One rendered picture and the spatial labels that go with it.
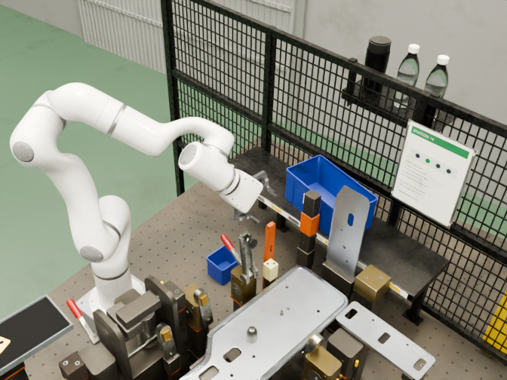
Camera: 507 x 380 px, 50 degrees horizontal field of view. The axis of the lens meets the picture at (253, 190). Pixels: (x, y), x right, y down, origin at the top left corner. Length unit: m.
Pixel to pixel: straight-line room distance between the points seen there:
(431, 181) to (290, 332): 0.64
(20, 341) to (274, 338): 0.68
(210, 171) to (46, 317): 0.57
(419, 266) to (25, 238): 2.42
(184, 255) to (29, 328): 0.89
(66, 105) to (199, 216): 1.15
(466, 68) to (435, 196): 1.86
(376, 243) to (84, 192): 0.96
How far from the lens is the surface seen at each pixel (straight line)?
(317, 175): 2.08
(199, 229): 2.37
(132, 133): 1.40
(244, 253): 1.62
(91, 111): 1.40
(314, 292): 1.75
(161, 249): 2.30
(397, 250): 1.89
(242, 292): 1.73
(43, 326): 1.54
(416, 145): 1.76
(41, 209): 3.71
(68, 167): 1.55
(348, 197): 1.62
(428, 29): 3.58
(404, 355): 1.67
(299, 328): 1.66
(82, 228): 1.66
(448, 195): 1.78
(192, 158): 1.40
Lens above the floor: 2.33
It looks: 40 degrees down
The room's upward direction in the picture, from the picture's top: 2 degrees clockwise
